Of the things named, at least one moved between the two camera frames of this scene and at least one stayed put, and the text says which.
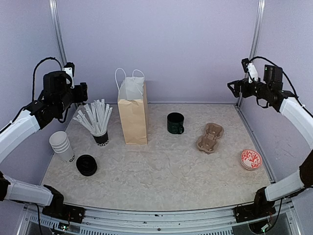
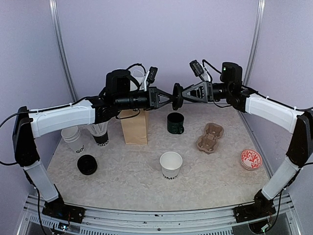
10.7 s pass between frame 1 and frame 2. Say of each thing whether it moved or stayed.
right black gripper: moved
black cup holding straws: stayed
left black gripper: moved
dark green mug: stayed
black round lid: stayed
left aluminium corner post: stayed
